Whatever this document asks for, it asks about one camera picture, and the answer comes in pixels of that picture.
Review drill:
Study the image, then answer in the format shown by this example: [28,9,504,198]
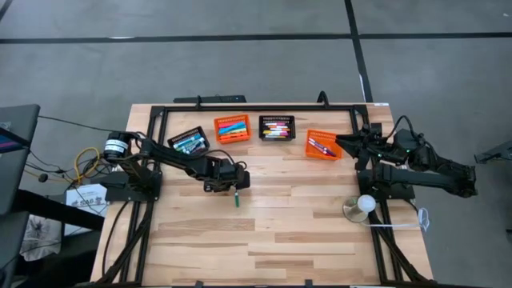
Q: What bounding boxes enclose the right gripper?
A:
[334,122,402,172]

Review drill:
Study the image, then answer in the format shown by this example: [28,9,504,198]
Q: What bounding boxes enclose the purple thin marker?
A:
[310,139,338,158]

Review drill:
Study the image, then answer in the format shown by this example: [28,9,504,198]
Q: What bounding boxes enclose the blue dry-erase marker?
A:
[182,145,209,156]

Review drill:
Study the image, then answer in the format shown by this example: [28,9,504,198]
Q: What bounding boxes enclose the green dry-erase marker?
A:
[178,141,205,152]

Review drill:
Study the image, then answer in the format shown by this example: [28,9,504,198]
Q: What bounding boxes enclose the teal dry-erase marker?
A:
[173,134,202,147]

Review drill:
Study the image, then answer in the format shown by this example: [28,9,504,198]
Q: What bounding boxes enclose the orange plastic basket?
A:
[305,128,345,162]
[214,114,252,144]

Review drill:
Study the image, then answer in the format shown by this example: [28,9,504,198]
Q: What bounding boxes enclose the black plastic basket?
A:
[166,126,211,158]
[258,115,297,142]

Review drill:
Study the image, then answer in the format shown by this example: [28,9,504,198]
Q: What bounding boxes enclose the white bulb brass base lamp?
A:
[342,194,378,224]

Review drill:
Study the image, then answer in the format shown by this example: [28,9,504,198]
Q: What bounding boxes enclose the black power strip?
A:
[173,94,248,104]

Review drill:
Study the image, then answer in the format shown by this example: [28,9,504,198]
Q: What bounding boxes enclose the white printed paper sheet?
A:
[65,182,109,237]

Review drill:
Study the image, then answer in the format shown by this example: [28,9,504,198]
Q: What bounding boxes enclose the grey stand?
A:
[474,139,512,165]

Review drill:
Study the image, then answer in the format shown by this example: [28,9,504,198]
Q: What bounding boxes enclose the black desk crossbar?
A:
[14,187,106,231]

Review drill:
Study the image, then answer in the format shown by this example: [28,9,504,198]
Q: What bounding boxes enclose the white printed cloth bag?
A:
[20,213,64,262]

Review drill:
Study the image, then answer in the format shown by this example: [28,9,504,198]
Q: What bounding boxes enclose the person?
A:
[15,239,97,288]

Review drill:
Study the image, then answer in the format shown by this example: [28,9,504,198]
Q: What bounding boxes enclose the laptop screen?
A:
[0,126,32,154]

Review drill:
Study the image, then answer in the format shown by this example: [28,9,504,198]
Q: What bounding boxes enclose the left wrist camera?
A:
[234,170,251,190]

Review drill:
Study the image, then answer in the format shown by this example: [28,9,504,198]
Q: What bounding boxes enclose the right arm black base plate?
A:
[357,167,416,201]

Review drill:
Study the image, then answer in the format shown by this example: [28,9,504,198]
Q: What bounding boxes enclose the black aluminium table frame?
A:
[90,104,431,288]

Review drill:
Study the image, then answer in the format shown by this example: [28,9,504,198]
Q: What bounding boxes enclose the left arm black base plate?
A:
[99,171,163,203]

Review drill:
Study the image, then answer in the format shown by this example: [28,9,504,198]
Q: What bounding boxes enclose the yellow cable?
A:
[74,146,101,186]

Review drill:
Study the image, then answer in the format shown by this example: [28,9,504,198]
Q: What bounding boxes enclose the black floor cable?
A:
[38,114,129,134]

